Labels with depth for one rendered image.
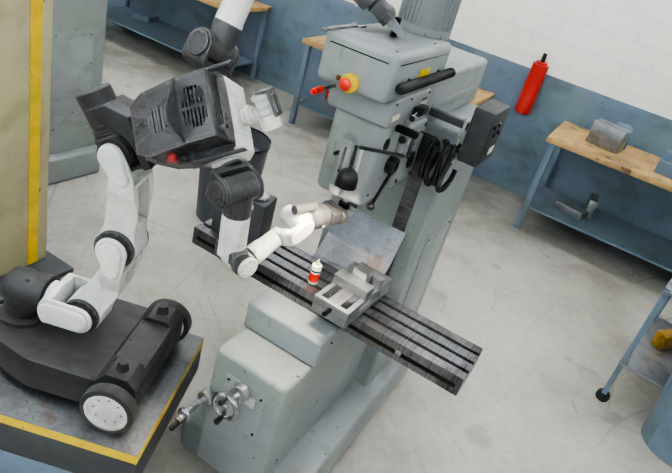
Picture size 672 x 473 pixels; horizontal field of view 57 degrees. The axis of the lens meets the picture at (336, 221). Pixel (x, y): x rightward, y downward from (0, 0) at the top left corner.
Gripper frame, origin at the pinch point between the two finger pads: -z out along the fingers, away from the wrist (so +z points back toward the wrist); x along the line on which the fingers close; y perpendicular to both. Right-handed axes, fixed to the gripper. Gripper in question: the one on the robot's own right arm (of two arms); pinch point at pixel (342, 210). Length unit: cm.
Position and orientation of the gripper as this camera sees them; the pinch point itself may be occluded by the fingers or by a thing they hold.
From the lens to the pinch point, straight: 233.4
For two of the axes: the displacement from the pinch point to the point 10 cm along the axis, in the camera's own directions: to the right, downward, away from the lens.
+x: -6.8, -4.9, 5.4
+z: -6.9, 1.8, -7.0
